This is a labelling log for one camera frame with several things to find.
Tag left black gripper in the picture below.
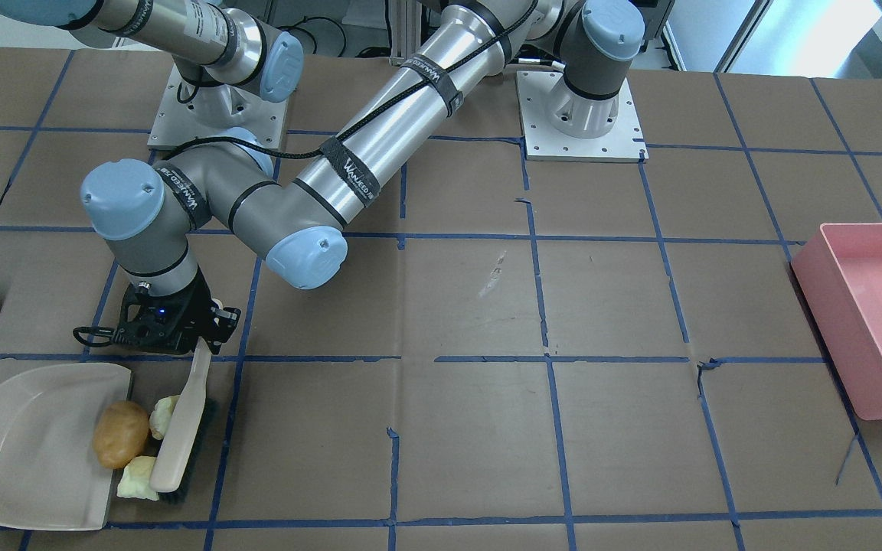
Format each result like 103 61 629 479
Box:
113 269 242 355

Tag yellow foam piece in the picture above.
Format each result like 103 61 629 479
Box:
149 395 181 442
116 455 160 501

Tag orange-brown potato toy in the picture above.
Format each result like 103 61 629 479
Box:
92 400 149 468

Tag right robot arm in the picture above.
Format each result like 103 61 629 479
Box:
0 1 305 103

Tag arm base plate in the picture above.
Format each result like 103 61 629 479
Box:
517 72 650 163
147 60 289 151

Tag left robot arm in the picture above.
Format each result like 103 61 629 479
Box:
73 1 646 355

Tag pink plastic bin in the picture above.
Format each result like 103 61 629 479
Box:
792 223 882 421

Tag beige hand brush black bristles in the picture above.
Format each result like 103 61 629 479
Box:
149 337 213 504

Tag beige plastic dustpan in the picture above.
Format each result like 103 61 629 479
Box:
0 363 132 531

